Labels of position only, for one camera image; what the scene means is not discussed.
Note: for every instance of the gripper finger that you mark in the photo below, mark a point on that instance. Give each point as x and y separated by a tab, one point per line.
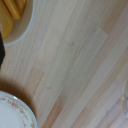
1	50

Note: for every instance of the white bowl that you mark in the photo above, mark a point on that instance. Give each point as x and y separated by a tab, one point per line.
24	29

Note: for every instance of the yellow food pieces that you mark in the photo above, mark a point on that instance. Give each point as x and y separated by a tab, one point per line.
8	13

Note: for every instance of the white floral-rim plate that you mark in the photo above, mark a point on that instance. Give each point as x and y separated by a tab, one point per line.
13	115

